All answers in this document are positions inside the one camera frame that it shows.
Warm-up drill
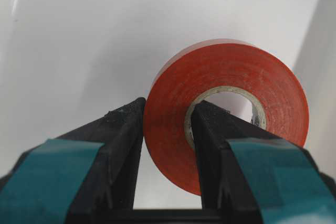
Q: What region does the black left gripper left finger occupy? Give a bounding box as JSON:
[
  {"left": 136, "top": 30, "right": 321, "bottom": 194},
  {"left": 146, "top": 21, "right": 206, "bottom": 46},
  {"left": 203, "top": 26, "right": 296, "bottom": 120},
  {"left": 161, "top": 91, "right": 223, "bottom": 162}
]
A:
[{"left": 1, "top": 98, "right": 146, "bottom": 223}]

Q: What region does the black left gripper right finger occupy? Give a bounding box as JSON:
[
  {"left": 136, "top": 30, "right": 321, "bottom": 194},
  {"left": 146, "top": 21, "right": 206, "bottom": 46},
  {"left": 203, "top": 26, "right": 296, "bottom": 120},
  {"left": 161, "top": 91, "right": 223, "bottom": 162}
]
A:
[{"left": 191, "top": 101, "right": 335, "bottom": 223}]

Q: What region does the red tape roll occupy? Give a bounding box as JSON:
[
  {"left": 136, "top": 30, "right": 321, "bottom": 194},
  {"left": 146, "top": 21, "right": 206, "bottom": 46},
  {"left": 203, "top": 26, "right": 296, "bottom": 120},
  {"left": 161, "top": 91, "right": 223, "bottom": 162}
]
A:
[{"left": 143, "top": 39, "right": 309, "bottom": 195}]

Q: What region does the white plastic case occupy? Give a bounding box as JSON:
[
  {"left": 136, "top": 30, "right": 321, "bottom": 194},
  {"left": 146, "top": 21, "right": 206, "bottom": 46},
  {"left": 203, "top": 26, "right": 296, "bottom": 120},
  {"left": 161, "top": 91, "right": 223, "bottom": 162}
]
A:
[{"left": 0, "top": 0, "right": 336, "bottom": 210}]

